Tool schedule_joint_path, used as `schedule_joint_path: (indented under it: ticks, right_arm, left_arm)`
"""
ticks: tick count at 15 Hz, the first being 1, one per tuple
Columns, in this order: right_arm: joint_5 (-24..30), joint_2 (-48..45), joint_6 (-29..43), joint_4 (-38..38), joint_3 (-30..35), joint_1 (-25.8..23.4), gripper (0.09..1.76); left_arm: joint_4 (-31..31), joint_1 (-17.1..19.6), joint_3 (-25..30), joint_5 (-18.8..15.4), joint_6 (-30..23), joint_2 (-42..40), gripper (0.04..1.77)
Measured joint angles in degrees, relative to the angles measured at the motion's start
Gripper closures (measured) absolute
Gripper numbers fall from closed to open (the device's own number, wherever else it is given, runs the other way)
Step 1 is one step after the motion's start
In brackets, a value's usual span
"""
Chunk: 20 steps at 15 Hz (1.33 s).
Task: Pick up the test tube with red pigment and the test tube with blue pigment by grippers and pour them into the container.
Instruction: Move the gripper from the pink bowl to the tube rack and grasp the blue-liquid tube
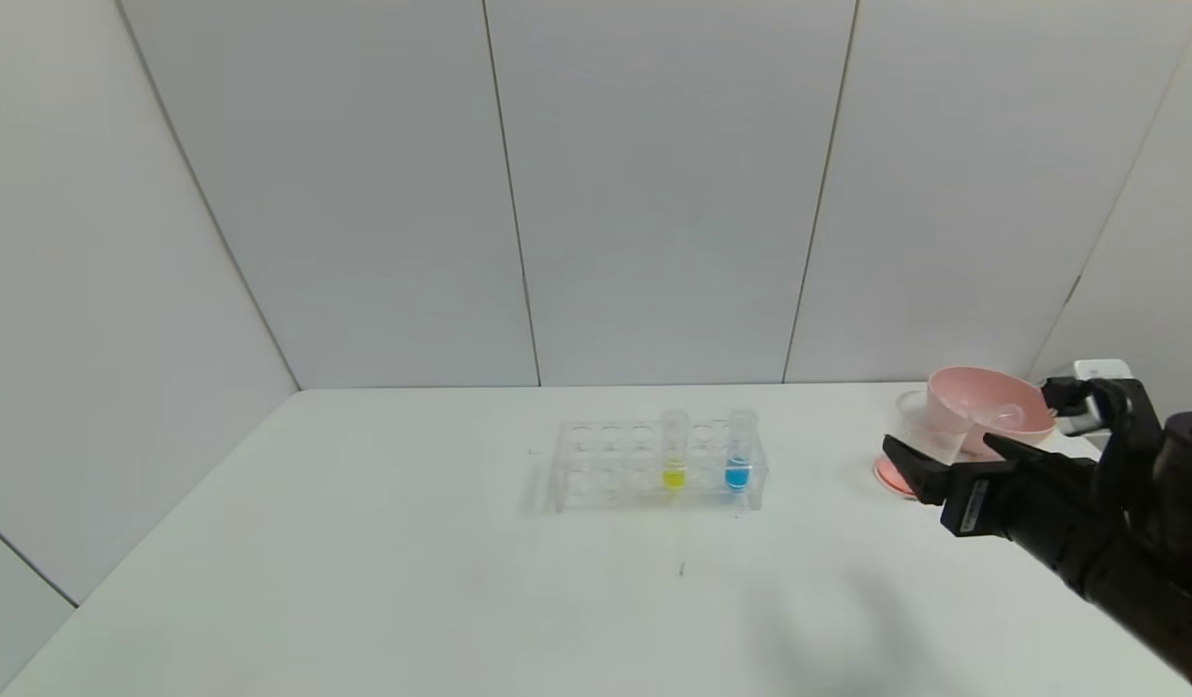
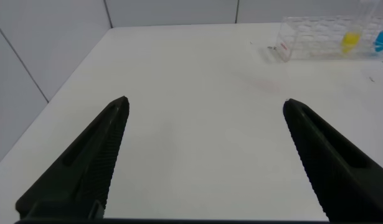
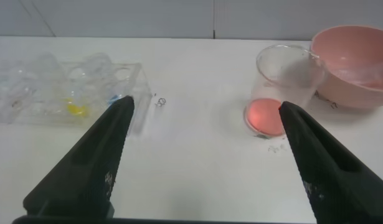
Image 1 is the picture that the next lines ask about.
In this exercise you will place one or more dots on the right gripper finger labelled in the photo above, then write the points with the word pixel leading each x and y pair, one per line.
pixel 916 469

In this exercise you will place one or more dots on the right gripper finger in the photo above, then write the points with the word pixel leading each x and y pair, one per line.
pixel 1041 462

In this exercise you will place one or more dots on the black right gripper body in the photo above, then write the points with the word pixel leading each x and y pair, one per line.
pixel 975 501

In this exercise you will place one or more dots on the red pigment test tube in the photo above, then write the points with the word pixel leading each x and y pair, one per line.
pixel 1002 416

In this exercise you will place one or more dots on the blue pigment test tube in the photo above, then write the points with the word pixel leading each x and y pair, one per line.
pixel 737 475

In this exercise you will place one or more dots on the yellow pigment test tube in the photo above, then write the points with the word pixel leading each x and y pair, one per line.
pixel 674 476

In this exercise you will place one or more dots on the clear acrylic test tube rack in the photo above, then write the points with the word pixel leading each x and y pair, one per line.
pixel 615 484

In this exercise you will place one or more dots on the clear plastic beaker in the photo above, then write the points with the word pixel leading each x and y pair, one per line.
pixel 930 426

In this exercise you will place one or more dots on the pink bowl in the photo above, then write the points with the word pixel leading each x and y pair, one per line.
pixel 963 397

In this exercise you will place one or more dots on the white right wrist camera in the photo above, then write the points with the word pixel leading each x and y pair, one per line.
pixel 1099 373

